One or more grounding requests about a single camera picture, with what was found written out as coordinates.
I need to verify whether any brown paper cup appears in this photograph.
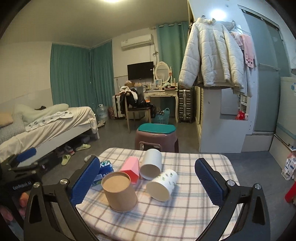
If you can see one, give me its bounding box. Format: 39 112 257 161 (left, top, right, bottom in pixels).
101 172 138 213

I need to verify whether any white cup with green leaves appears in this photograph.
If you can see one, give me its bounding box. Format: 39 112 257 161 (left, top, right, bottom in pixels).
146 169 178 202

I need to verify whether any plain white paper cup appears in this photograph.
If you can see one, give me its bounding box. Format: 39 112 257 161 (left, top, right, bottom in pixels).
139 149 162 180

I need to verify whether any pink hexagonal cup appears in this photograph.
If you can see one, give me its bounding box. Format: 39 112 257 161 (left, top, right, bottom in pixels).
120 156 139 185

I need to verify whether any person's left hand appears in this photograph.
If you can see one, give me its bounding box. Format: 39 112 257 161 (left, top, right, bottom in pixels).
1 192 29 228

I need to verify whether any green slipper front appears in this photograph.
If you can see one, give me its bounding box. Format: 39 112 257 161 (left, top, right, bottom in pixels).
61 154 71 166

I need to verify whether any green slipper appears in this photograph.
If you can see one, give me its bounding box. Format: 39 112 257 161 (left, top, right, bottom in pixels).
61 154 71 166
75 144 91 152

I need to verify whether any bed with beige sheet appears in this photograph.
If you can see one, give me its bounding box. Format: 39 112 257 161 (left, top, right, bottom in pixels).
1 104 98 162

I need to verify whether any grey sneaker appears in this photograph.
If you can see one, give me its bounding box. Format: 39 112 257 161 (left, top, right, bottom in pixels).
55 145 75 156

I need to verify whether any red object on floor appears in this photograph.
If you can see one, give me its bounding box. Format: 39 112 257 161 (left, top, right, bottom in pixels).
285 182 296 203

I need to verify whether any milk carton box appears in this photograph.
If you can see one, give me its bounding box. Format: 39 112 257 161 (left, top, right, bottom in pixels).
281 152 295 181

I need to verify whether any white slipper far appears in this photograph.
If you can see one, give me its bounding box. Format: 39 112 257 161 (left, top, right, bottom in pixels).
84 154 97 162

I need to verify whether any white wardrobe cabinet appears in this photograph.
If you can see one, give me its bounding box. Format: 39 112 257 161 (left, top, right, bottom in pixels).
189 1 258 153

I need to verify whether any green slipper back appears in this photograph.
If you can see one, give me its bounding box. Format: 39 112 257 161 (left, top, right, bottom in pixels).
75 144 91 152

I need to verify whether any purple stool with teal cushion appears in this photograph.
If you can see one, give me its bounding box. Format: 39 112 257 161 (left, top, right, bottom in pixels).
134 123 179 153

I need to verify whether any plaid tablecloth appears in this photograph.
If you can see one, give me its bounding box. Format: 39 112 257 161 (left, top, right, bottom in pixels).
77 148 237 240

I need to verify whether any white washing machine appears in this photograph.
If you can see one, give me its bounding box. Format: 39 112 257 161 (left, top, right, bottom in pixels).
275 77 296 150

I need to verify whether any blue plastic jar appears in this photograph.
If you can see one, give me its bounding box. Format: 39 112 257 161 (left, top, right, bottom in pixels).
92 160 114 186

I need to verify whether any teal laundry basket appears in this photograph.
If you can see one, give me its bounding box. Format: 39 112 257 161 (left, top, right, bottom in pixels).
153 108 170 125

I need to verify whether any silver black suitcase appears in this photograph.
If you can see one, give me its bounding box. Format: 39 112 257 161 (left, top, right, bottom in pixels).
178 88 195 123

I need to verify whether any water jug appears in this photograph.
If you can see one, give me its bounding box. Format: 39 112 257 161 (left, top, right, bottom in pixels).
96 104 108 121

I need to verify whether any white vanity desk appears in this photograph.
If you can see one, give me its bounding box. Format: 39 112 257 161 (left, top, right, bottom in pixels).
144 89 179 123

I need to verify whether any teal curtain left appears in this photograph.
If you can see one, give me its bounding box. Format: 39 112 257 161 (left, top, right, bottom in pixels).
50 41 114 111

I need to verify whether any teal curtain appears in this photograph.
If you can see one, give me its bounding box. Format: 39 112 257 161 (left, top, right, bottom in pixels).
50 41 114 111
156 21 189 82

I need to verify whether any wooden chair with clothes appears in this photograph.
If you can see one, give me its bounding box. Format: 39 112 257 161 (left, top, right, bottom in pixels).
119 86 156 133

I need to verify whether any oval vanity mirror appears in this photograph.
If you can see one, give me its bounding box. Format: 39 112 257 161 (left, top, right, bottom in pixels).
154 61 173 84

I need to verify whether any white puffer jacket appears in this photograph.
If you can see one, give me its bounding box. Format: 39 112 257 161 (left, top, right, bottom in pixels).
179 17 252 97

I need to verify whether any black television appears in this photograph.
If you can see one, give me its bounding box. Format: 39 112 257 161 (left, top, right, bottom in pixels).
127 61 154 80

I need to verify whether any pink hanging towel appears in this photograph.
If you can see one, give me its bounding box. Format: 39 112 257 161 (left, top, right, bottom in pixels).
231 32 255 68

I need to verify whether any teal curtain right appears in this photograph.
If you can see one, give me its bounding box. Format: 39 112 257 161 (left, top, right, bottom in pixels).
156 21 189 82

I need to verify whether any white air conditioner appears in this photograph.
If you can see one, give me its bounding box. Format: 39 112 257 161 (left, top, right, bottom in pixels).
121 34 154 51

